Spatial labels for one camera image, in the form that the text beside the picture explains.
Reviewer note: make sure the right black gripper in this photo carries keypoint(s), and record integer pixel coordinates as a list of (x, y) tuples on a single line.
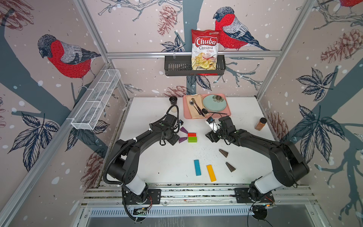
[(211, 135)]

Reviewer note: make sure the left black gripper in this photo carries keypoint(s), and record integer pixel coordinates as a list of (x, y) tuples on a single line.
[(175, 139)]

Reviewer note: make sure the purple triangle block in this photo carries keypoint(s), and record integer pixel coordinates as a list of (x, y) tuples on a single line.
[(184, 130), (182, 139)]

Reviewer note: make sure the green rectangular block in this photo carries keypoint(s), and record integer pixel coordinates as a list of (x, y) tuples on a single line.
[(192, 139)]

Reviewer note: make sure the brown triangle block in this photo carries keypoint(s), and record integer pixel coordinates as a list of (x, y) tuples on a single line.
[(224, 153), (230, 167)]

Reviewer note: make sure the teal long block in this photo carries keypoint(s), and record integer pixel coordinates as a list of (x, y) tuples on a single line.
[(197, 167)]

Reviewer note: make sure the yellow long block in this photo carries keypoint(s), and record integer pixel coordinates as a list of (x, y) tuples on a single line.
[(211, 173)]

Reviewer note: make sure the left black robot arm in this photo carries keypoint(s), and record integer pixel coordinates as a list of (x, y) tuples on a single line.
[(122, 165)]

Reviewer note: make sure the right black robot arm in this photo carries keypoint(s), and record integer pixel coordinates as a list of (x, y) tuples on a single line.
[(288, 165)]

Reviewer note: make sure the pink plastic tray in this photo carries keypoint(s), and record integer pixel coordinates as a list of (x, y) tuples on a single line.
[(227, 110)]

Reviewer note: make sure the black long spoon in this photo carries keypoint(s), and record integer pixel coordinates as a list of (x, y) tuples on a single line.
[(205, 111)]

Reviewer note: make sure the mint green flower plate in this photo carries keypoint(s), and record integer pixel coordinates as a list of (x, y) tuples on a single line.
[(215, 103)]

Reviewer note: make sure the brown spice bottle black cap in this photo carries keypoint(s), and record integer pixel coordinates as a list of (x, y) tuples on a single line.
[(261, 123)]

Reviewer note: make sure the glass salt grinder black cap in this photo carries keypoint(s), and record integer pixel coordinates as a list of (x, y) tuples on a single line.
[(173, 101)]

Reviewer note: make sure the silver teaspoon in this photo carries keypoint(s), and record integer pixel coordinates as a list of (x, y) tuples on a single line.
[(192, 104)]

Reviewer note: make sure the beige cloth napkin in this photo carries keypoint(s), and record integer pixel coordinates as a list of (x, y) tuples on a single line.
[(189, 111)]

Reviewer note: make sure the iridescent butter knife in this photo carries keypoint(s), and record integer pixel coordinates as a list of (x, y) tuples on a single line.
[(198, 107)]

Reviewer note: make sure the Chuba cassava chips bag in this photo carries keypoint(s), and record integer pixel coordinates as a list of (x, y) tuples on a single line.
[(205, 45)]

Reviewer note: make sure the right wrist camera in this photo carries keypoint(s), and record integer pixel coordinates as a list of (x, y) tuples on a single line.
[(212, 124)]

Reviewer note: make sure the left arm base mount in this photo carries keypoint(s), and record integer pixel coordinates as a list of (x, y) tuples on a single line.
[(147, 197)]

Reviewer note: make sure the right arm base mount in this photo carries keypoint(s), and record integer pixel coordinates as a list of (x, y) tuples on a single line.
[(242, 195)]

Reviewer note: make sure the black wire wall basket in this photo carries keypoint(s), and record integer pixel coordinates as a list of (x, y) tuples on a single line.
[(181, 65)]

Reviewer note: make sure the white wire wall basket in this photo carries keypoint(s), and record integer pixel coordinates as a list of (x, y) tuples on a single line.
[(92, 109)]

